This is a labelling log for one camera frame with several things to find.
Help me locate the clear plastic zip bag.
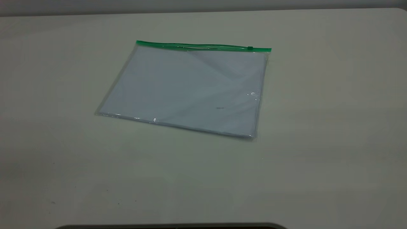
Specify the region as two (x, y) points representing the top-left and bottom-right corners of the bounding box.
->
(94, 40), (272, 140)

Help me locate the white table cloth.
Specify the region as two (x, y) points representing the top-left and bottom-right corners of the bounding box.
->
(0, 8), (407, 229)

